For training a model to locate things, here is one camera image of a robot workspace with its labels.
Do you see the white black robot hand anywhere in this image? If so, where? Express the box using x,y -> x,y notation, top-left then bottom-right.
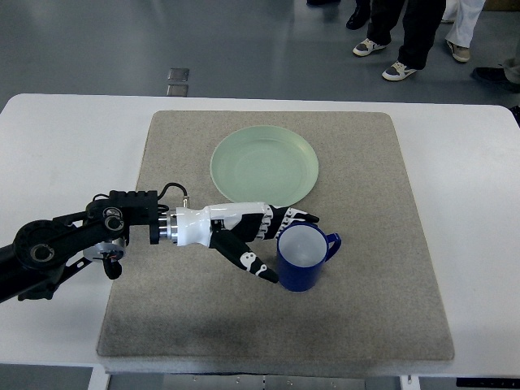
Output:
158,202 -> 319,284

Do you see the blue mug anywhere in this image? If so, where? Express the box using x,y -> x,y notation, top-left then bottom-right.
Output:
276,223 -> 342,293

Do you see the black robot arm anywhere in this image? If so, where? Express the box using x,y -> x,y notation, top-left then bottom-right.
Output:
1,190 -> 159,301

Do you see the green plate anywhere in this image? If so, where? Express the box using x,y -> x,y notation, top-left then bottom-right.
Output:
210,125 -> 319,206

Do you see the lower metal floor plate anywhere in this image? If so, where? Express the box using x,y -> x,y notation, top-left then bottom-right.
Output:
167,84 -> 189,97

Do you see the metal floor plate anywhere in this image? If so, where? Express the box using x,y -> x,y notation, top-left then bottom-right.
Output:
167,67 -> 189,82
167,84 -> 189,97

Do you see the upper metal floor plate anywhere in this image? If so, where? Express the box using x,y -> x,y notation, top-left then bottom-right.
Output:
167,67 -> 189,82

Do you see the beige felt mat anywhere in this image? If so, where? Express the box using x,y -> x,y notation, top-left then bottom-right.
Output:
97,110 -> 454,376

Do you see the black shoe at top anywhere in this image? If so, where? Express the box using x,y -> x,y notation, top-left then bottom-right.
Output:
345,0 -> 371,30

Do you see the black shoe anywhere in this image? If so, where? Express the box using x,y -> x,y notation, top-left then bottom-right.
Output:
471,51 -> 519,93
345,0 -> 371,30

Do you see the person in black trousers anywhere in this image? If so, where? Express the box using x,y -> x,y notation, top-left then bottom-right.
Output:
352,0 -> 448,81

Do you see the black shoe at right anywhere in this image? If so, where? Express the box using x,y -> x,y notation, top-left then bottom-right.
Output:
471,51 -> 519,93

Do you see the person in white trousers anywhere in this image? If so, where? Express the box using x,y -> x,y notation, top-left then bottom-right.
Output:
441,0 -> 486,63

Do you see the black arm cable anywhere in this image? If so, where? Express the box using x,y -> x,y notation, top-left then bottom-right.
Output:
156,182 -> 192,212

